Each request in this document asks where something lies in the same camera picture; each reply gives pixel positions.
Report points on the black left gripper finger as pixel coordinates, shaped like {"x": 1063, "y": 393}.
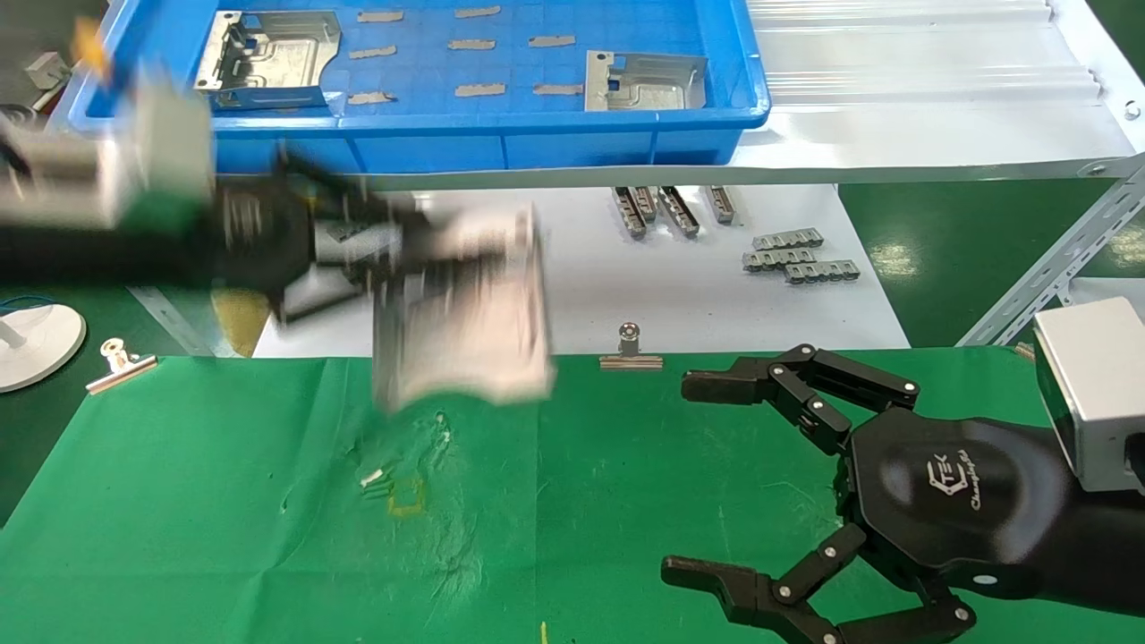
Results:
{"x": 358, "y": 273}
{"x": 349, "y": 197}

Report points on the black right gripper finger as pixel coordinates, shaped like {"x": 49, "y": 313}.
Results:
{"x": 805, "y": 385}
{"x": 778, "y": 604}

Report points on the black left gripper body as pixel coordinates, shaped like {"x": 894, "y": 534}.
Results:
{"x": 259, "y": 237}

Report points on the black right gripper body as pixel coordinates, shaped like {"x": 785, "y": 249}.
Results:
{"x": 948, "y": 492}

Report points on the stamped sheet metal plate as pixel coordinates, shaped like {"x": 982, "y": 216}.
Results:
{"x": 474, "y": 331}
{"x": 648, "y": 85}
{"x": 277, "y": 54}

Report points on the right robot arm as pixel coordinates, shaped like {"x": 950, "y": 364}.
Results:
{"x": 1105, "y": 555}

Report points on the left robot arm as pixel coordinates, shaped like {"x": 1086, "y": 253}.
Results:
{"x": 98, "y": 255}

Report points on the notched metal link strip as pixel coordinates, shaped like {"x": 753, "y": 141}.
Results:
{"x": 778, "y": 259}
{"x": 823, "y": 272}
{"x": 787, "y": 239}

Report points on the grey tape strip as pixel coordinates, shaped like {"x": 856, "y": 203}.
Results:
{"x": 551, "y": 40}
{"x": 371, "y": 98}
{"x": 558, "y": 89}
{"x": 480, "y": 89}
{"x": 471, "y": 44}

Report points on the large blue plastic bin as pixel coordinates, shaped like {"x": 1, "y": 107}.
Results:
{"x": 447, "y": 143}

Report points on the silver binder clip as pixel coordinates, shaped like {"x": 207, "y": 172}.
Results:
{"x": 121, "y": 368}
{"x": 631, "y": 358}

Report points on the long metal channel bar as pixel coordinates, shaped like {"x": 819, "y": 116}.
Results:
{"x": 678, "y": 212}
{"x": 629, "y": 215}
{"x": 720, "y": 204}
{"x": 646, "y": 204}

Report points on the white round base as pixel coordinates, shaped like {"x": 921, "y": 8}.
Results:
{"x": 40, "y": 344}

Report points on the small grey block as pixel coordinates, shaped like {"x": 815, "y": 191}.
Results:
{"x": 46, "y": 70}

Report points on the green table mat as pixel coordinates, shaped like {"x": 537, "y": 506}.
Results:
{"x": 224, "y": 537}

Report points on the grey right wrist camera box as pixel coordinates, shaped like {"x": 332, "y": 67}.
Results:
{"x": 1096, "y": 394}

